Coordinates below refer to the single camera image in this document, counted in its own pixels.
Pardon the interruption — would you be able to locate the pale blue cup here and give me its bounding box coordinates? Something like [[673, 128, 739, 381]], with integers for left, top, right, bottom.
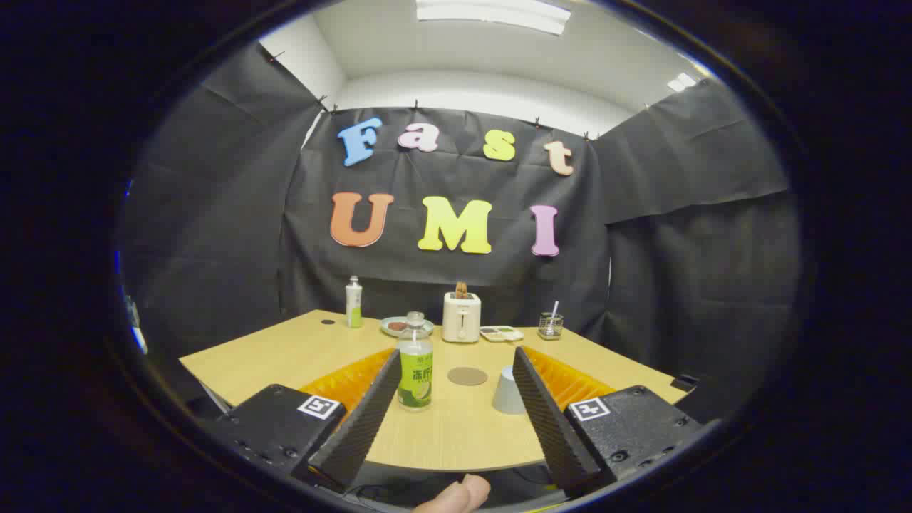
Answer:
[[492, 366, 528, 415]]

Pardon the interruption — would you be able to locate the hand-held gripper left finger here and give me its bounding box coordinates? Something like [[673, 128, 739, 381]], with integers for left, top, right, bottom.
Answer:
[[207, 348, 403, 494]]

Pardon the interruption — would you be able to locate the long ceiling light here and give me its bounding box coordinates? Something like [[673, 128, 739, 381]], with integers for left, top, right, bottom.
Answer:
[[415, 0, 572, 36]]

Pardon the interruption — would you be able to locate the pale green plate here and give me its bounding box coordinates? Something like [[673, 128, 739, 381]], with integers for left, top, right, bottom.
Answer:
[[380, 316, 435, 338]]

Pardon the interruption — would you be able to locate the cream toaster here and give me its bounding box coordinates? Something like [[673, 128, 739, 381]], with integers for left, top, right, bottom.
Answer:
[[442, 291, 482, 344]]

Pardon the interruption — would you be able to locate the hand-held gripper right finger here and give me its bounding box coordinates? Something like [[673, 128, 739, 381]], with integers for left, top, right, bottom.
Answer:
[[512, 346, 706, 496]]

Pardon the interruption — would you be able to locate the wooden table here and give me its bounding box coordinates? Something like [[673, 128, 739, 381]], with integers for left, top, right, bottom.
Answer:
[[178, 309, 688, 473]]

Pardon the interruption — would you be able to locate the green label juice bottle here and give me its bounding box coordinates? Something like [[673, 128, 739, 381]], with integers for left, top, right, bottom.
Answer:
[[396, 311, 434, 412]]

